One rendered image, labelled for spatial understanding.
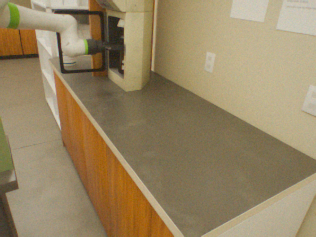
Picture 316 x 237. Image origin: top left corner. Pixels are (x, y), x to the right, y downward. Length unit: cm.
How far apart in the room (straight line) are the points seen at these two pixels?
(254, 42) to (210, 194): 79
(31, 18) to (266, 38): 112
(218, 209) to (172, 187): 16
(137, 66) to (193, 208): 101
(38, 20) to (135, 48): 53
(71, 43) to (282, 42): 107
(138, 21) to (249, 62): 66
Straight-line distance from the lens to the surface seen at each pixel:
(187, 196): 82
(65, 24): 151
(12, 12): 134
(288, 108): 125
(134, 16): 149
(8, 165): 98
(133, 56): 152
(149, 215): 96
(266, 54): 128
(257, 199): 88
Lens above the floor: 151
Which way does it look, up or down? 27 degrees down
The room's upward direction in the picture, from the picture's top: 4 degrees clockwise
